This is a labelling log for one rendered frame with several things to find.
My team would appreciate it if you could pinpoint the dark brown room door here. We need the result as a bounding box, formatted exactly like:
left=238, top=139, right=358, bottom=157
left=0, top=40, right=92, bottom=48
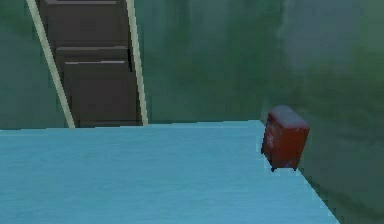
left=25, top=0, right=149, bottom=129

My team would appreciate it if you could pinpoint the red cabinet with grey top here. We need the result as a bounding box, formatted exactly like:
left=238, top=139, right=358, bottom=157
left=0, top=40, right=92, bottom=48
left=260, top=105, right=311, bottom=173

